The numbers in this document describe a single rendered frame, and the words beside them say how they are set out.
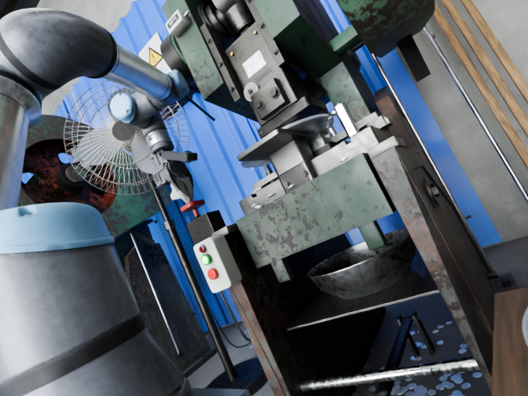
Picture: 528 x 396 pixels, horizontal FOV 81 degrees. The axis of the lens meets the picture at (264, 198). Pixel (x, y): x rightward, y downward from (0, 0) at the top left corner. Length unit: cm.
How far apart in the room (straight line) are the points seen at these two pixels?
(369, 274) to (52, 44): 80
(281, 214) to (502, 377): 54
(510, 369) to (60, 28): 72
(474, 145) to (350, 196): 143
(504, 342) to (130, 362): 38
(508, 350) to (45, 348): 43
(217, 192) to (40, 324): 239
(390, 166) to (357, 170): 10
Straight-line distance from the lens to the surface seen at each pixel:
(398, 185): 64
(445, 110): 210
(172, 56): 127
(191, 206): 95
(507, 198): 212
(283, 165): 84
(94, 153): 168
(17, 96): 63
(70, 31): 63
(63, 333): 30
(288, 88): 96
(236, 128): 250
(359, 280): 86
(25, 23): 63
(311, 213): 76
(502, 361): 43
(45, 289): 30
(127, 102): 97
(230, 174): 253
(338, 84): 118
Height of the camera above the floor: 56
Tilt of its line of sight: 7 degrees up
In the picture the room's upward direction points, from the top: 25 degrees counter-clockwise
